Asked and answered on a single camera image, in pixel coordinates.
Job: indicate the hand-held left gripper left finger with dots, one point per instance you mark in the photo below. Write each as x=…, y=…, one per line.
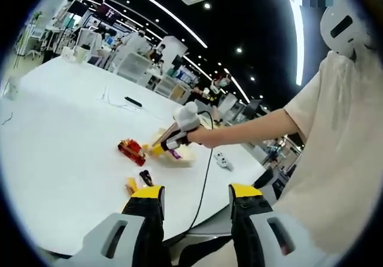
x=101, y=243

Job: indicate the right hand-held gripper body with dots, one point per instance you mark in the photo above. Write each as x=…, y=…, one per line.
x=187, y=115

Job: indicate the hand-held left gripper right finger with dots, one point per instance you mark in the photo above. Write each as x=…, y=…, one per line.
x=263, y=240

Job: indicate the purple food packet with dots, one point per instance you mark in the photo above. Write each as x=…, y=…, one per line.
x=175, y=154

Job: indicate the red gold food packet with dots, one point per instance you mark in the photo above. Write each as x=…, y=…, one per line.
x=131, y=151

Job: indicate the dark food packet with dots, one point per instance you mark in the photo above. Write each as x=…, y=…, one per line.
x=146, y=177

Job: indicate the beige hexagonal container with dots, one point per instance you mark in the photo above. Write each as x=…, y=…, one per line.
x=185, y=159

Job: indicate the yellow food packet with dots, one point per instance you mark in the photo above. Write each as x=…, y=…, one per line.
x=131, y=186

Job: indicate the person's right hand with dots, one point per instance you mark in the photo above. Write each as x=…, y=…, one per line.
x=199, y=136

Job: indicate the white office chair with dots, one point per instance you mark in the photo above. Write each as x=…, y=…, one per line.
x=134, y=68

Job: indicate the thin ceiling light strip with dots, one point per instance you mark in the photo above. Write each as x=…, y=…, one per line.
x=167, y=12

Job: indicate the operator in white shirt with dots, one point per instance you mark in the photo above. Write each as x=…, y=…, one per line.
x=338, y=159

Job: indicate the white cup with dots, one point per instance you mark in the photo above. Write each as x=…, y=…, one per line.
x=83, y=53

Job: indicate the clear plastic cup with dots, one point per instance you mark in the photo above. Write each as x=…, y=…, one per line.
x=68, y=54

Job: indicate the wide ceiling light strip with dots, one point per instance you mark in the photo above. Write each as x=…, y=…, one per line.
x=296, y=39

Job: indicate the white worn device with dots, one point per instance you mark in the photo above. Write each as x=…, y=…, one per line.
x=357, y=41

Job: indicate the dark wall display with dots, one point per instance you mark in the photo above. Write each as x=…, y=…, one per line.
x=109, y=12

